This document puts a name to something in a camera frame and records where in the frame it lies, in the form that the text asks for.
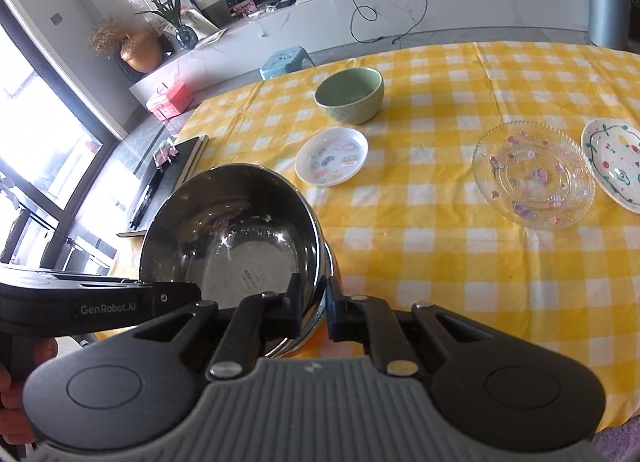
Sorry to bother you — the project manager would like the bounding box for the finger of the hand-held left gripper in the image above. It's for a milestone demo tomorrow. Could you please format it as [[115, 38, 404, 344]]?
[[142, 281, 204, 317]]

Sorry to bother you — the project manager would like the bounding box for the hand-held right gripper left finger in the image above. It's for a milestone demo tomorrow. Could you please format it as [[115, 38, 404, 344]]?
[[125, 273, 304, 382]]

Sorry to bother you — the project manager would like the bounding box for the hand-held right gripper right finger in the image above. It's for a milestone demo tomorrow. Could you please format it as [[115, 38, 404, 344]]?
[[327, 276, 506, 379]]

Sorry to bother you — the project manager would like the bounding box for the black and green bowl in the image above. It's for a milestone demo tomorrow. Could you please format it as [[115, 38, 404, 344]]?
[[138, 163, 343, 360]]

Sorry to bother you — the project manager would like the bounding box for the small white sticker plate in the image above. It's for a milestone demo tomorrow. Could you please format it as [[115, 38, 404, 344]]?
[[295, 128, 369, 187]]

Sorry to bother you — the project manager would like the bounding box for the green ceramic bowl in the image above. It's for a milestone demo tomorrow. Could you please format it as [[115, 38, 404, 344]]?
[[314, 66, 385, 125]]

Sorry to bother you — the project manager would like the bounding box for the clear glass plate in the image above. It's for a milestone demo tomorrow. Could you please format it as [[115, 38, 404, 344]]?
[[472, 123, 597, 230]]

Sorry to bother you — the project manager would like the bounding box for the white painted plate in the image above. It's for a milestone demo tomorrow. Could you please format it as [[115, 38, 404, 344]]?
[[580, 118, 640, 215]]

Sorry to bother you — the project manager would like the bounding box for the person's left hand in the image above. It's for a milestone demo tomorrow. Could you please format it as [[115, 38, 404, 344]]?
[[0, 338, 59, 449]]

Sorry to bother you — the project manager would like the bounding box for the yellow checkered tablecloth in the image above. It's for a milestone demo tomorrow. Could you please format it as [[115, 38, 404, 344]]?
[[95, 40, 640, 435]]

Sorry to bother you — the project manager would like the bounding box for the small pink object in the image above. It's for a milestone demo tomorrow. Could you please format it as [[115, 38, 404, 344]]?
[[151, 141, 181, 171]]

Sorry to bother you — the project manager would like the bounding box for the large window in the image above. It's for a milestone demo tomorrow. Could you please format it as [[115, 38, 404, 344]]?
[[0, 0, 121, 267]]

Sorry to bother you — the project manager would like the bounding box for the red box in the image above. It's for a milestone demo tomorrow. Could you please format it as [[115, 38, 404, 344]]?
[[146, 82, 195, 121]]

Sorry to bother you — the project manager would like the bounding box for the gold vase with dried flowers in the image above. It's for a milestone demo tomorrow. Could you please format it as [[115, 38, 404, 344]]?
[[87, 16, 164, 75]]

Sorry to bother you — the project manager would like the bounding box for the blue plastic stool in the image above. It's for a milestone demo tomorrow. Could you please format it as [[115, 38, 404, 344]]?
[[259, 46, 317, 81]]

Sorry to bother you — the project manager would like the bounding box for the plant in blue vase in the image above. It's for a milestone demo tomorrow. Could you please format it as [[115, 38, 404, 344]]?
[[135, 0, 201, 51]]

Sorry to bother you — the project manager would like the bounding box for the white media cabinet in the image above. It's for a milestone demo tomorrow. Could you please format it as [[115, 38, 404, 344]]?
[[127, 0, 591, 102]]

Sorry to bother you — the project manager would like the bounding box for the grey trash can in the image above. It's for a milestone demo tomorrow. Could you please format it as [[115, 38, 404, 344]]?
[[585, 0, 632, 50]]

